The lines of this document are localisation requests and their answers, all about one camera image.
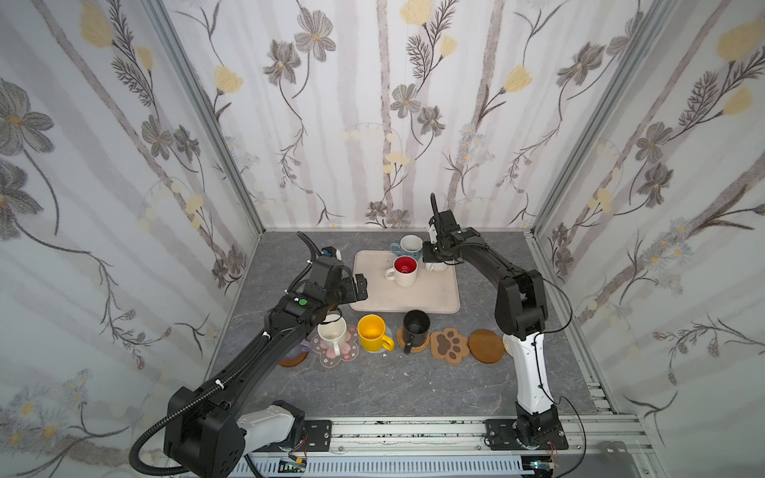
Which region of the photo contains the blue patterned mug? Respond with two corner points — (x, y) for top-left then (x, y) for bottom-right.
(390, 234), (424, 261)

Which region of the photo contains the purple mug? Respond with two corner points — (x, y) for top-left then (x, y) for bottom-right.
(285, 340), (312, 360)

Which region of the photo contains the brown paw shaped coaster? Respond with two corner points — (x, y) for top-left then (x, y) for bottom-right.
(430, 328), (470, 366)

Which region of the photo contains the black mug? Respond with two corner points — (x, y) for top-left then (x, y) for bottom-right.
(402, 310), (430, 355)

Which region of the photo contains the plain white mug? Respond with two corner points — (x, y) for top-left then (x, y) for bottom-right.
(317, 314), (351, 359)

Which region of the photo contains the woven rattan round coaster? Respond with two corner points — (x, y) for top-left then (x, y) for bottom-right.
(396, 326), (432, 355)

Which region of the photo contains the dark brown round coaster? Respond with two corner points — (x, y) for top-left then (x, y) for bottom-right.
(279, 353), (309, 368)

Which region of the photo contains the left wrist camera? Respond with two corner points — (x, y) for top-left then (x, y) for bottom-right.
(321, 246), (342, 261)

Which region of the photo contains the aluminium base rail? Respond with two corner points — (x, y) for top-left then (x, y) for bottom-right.
(228, 414), (666, 477)

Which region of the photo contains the yellow mug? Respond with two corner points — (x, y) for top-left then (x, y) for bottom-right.
(357, 315), (386, 353)

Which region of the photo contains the white mug red inside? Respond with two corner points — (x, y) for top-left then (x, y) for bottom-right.
(384, 256), (418, 288)

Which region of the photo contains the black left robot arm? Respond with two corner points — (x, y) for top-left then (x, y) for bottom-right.
(161, 256), (369, 477)

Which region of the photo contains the beige plastic tray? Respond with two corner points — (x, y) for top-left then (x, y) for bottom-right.
(351, 250), (460, 315)

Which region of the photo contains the white speckled mug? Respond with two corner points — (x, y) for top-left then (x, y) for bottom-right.
(426, 263), (448, 272)

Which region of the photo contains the pink flower coaster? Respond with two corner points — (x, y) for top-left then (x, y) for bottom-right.
(311, 326), (360, 368)

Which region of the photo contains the black corrugated cable conduit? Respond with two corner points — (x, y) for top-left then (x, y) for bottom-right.
(127, 339), (270, 477)

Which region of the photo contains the brown round wooden coaster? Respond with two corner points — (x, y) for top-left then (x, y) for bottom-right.
(468, 329), (506, 364)

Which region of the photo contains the grey blue round coaster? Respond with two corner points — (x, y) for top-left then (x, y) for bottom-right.
(382, 327), (396, 352)

